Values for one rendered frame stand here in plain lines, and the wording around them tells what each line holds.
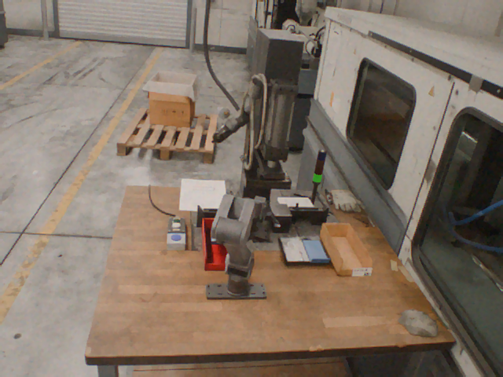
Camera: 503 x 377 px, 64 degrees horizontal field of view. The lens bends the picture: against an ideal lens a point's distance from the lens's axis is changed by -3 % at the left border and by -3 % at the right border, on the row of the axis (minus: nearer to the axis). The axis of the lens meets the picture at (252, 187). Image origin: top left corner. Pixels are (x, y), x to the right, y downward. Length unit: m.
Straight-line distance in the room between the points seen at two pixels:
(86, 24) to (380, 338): 10.36
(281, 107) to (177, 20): 9.27
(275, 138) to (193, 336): 0.74
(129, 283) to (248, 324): 0.42
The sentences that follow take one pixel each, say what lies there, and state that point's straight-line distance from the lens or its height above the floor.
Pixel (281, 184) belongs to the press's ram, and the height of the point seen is 1.13.
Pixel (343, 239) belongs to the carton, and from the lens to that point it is 1.78.
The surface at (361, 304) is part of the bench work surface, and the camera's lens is 1.50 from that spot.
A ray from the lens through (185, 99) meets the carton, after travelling 4.86.
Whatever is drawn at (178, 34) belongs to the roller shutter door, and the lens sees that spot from 10.73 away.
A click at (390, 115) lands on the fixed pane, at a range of 2.17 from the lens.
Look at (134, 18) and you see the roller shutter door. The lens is 10.82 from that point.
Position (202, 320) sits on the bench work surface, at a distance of 1.33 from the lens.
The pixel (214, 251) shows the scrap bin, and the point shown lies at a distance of 1.59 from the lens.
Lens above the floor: 1.85
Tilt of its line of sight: 27 degrees down
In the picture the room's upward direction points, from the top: 7 degrees clockwise
